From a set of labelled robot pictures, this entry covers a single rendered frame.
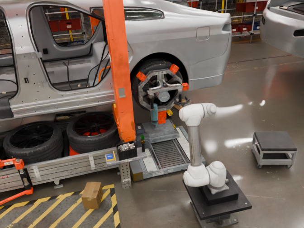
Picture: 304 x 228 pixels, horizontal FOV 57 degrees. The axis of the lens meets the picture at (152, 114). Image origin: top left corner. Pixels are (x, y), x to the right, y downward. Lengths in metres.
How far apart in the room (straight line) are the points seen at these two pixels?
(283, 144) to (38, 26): 3.88
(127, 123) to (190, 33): 1.28
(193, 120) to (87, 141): 1.41
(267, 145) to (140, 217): 1.65
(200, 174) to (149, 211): 0.80
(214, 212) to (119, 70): 1.57
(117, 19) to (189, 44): 1.14
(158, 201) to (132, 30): 1.88
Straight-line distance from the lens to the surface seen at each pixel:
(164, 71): 3.31
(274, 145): 3.54
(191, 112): 2.37
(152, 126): 3.86
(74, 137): 3.39
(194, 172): 2.55
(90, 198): 3.10
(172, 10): 3.33
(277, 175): 3.67
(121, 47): 2.65
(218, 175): 2.63
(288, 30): 5.01
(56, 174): 3.42
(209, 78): 3.71
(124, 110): 2.91
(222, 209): 2.75
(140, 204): 3.16
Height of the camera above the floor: 2.38
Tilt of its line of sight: 31 degrees down
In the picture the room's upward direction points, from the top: 3 degrees counter-clockwise
